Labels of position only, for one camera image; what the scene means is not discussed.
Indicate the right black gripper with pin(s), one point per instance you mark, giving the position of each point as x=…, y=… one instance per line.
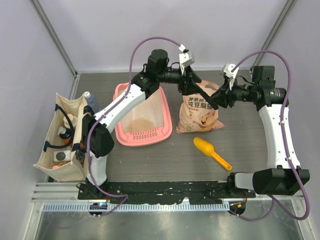
x=224, y=96

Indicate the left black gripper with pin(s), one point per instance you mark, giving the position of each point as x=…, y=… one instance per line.
x=190, y=78

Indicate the pink cat litter bag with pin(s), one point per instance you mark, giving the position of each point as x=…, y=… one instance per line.
x=196, y=115

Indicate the yellow plastic scoop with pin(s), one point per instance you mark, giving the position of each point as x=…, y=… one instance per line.
x=208, y=150

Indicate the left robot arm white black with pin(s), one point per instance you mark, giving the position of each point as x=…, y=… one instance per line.
x=97, y=128

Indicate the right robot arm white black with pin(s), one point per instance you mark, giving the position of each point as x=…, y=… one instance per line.
x=283, y=166

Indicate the pink litter box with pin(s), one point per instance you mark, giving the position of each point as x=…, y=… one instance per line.
x=156, y=109

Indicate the tan litter pile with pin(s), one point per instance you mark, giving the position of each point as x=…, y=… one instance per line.
x=139, y=125

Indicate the clear plastic water bottle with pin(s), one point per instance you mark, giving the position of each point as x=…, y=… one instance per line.
x=92, y=101

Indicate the beige wooden item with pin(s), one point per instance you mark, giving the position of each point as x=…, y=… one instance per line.
x=70, y=119

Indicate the dark bottle white pump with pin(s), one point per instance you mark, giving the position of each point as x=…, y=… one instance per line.
x=64, y=133

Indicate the white bottle grey cap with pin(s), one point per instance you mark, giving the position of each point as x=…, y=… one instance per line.
x=62, y=156

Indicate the beige canvas tote bag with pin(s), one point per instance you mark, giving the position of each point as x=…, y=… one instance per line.
x=77, y=168

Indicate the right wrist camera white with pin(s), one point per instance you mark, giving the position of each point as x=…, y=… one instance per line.
x=229, y=72

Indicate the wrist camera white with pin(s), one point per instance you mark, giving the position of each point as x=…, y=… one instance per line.
x=186, y=58
x=229, y=72

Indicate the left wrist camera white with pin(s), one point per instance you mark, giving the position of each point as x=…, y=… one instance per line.
x=186, y=58

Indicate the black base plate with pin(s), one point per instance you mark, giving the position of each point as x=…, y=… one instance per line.
x=163, y=192

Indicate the aluminium rail frame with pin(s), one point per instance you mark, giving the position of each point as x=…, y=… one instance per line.
x=63, y=197

